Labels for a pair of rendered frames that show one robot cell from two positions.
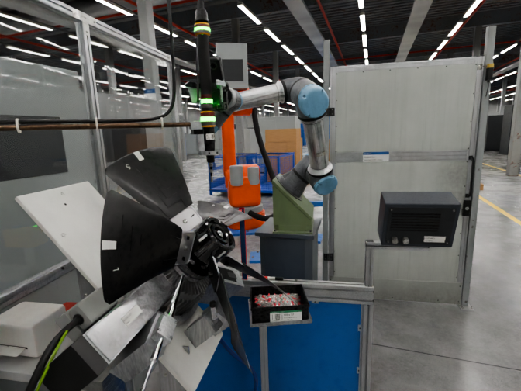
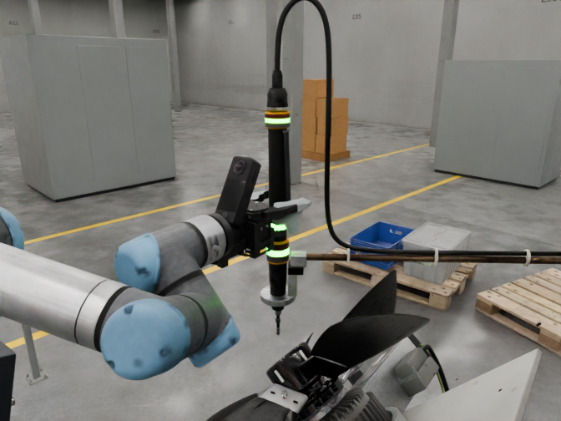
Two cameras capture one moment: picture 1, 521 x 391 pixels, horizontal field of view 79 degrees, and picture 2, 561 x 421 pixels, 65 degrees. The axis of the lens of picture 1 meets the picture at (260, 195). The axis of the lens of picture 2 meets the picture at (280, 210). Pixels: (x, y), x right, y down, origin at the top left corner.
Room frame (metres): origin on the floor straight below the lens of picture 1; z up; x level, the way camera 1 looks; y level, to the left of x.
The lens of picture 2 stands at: (1.68, 0.50, 1.89)
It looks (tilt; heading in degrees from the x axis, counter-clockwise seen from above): 18 degrees down; 206
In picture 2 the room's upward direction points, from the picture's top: straight up
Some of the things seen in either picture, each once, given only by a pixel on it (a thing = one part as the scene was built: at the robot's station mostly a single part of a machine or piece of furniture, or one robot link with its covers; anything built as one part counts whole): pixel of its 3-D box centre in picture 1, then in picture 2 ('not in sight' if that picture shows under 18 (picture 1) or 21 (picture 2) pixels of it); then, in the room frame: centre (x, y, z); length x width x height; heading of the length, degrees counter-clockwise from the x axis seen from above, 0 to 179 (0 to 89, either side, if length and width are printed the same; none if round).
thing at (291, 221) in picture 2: (193, 93); (293, 217); (1.00, 0.19, 1.63); 0.09 x 0.03 x 0.06; 147
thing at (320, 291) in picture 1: (267, 288); not in sight; (1.31, -0.02, 0.82); 0.90 x 0.04 x 0.08; 79
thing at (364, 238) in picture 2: not in sight; (382, 244); (-2.24, -0.34, 0.25); 0.60 x 0.41 x 0.22; 167
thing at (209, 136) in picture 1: (205, 84); (277, 200); (0.98, 0.15, 1.65); 0.04 x 0.04 x 0.46
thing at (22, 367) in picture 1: (56, 336); not in sight; (0.97, 0.71, 0.85); 0.36 x 0.24 x 0.03; 169
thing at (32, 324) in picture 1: (25, 330); not in sight; (0.90, 0.76, 0.92); 0.17 x 0.16 x 0.11; 79
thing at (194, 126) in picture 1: (205, 138); (282, 276); (0.97, 0.16, 1.49); 0.09 x 0.07 x 0.10; 114
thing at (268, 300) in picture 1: (278, 305); not in sight; (1.13, -0.06, 0.84); 0.19 x 0.14 x 0.05; 93
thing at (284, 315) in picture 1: (277, 303); not in sight; (1.13, -0.05, 0.85); 0.22 x 0.17 x 0.07; 93
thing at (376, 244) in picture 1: (396, 245); not in sight; (1.21, -0.54, 1.04); 0.24 x 0.03 x 0.03; 79
